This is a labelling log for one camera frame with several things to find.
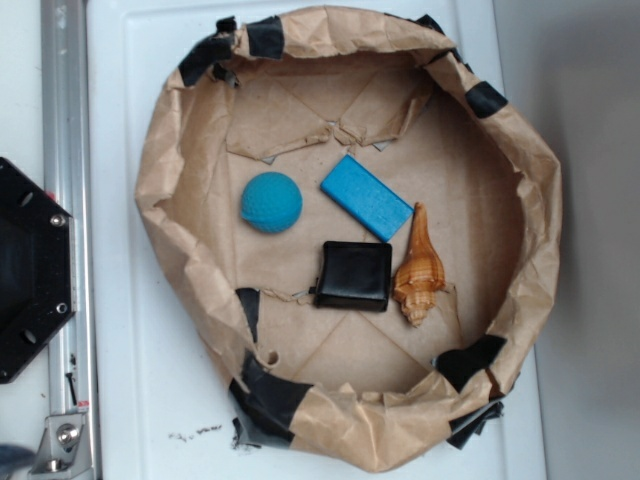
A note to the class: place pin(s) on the metal corner bracket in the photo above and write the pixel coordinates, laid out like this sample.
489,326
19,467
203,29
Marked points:
64,451

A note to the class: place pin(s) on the brown paper bin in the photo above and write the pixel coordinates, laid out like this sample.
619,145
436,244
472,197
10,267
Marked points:
294,94

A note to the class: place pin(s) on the white tray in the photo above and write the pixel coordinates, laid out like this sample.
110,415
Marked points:
164,412

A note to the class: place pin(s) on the aluminium frame rail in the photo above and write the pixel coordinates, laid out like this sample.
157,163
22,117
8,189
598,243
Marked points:
73,378

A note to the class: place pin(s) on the orange spiral seashell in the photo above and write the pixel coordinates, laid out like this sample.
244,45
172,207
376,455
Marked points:
421,274

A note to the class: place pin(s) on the blue dimpled ball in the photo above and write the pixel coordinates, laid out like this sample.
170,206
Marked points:
271,202

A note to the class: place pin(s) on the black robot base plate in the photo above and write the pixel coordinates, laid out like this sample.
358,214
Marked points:
36,270

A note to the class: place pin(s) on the black square box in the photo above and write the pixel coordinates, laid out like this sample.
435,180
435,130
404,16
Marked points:
354,276

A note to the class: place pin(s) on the blue rectangular block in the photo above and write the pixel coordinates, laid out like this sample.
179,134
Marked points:
366,198

